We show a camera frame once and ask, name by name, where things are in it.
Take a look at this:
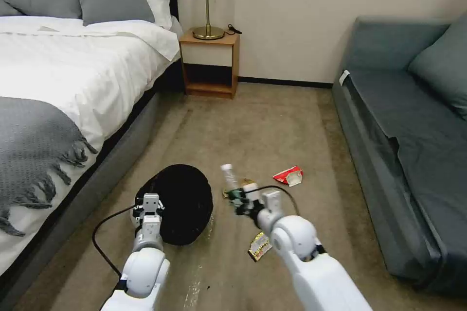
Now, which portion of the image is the green wrapper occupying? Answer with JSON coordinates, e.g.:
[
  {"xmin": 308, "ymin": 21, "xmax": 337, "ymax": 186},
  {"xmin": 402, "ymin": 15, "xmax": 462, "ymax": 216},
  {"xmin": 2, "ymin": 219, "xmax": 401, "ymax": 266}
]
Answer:
[{"xmin": 223, "ymin": 188, "xmax": 244, "ymax": 205}]

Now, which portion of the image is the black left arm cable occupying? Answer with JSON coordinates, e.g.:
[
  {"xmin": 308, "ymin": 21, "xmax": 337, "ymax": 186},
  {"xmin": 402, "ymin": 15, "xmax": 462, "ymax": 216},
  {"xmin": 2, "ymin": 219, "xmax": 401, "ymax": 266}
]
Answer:
[{"xmin": 92, "ymin": 204, "xmax": 144, "ymax": 278}]

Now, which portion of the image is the wooden nightstand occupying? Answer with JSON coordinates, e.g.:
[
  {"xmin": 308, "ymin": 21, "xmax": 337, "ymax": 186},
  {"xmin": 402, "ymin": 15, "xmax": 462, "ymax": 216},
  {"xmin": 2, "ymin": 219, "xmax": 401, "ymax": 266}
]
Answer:
[{"xmin": 178, "ymin": 28, "xmax": 241, "ymax": 100}]

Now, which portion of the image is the blue-grey sofa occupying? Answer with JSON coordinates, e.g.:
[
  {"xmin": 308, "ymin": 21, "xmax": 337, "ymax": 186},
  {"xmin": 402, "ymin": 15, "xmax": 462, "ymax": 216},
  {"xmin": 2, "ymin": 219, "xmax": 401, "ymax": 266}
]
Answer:
[{"xmin": 331, "ymin": 14, "xmax": 467, "ymax": 297}]

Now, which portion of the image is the black baseboard strip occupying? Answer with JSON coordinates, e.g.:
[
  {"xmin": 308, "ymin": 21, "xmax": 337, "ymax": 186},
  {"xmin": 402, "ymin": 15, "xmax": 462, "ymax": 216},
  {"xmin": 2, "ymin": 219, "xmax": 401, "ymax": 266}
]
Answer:
[{"xmin": 237, "ymin": 76, "xmax": 333, "ymax": 89}]

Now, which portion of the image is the blue-grey sofa cushion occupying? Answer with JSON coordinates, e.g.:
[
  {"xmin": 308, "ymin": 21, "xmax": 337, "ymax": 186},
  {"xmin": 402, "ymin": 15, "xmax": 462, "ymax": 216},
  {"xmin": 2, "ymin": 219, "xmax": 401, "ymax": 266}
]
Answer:
[{"xmin": 407, "ymin": 14, "xmax": 467, "ymax": 121}]

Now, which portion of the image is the red and white snack carton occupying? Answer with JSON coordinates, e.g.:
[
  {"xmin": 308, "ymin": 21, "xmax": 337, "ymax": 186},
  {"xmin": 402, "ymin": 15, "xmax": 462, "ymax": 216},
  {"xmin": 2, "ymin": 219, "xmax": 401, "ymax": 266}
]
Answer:
[{"xmin": 272, "ymin": 166, "xmax": 304, "ymax": 188}]

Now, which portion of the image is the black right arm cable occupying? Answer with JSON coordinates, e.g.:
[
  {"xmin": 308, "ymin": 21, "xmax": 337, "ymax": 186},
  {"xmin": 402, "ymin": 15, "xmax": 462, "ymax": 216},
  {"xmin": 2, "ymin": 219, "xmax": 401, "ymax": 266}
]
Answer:
[{"xmin": 257, "ymin": 185, "xmax": 301, "ymax": 217}]

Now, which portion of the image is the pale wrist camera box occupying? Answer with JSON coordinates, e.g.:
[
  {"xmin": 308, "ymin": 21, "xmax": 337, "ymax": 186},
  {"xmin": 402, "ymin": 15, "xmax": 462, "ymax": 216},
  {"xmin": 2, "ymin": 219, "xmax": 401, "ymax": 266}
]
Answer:
[{"xmin": 143, "ymin": 193, "xmax": 161, "ymax": 217}]

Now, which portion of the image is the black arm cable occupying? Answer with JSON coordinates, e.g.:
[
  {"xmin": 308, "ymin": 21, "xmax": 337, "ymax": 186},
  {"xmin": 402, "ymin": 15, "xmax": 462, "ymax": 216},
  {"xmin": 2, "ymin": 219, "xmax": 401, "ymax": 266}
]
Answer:
[
  {"xmin": 92, "ymin": 204, "xmax": 144, "ymax": 278},
  {"xmin": 257, "ymin": 185, "xmax": 301, "ymax": 217}
]

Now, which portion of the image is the grey fringed throw blanket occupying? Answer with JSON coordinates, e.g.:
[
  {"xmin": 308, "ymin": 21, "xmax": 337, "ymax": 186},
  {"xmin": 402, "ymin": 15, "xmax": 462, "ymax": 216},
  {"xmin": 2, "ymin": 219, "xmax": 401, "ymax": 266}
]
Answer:
[{"xmin": 0, "ymin": 96, "xmax": 98, "ymax": 237}]

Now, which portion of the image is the black round trash bin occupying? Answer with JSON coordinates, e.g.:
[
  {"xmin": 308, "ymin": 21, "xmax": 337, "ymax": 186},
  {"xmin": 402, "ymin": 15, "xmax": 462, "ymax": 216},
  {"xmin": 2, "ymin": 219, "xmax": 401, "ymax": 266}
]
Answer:
[{"xmin": 130, "ymin": 164, "xmax": 215, "ymax": 247}]

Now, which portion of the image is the clear plastic bottle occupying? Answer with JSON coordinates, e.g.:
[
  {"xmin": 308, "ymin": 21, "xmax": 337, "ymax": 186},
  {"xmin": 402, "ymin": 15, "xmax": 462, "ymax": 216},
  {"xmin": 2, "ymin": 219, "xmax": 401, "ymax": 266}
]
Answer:
[{"xmin": 220, "ymin": 163, "xmax": 239, "ymax": 190}]

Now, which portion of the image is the yellow and red snack wrapper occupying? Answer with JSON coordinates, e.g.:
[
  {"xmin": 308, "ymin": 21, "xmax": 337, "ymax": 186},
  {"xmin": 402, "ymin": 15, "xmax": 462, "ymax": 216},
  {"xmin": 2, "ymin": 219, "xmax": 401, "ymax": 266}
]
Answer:
[{"xmin": 248, "ymin": 232, "xmax": 272, "ymax": 262}]

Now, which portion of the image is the bed with white duvet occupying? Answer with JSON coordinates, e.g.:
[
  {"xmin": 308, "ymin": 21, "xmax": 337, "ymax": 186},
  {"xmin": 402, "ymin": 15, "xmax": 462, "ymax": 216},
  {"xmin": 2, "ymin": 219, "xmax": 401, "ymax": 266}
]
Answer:
[{"xmin": 0, "ymin": 16, "xmax": 182, "ymax": 311}]

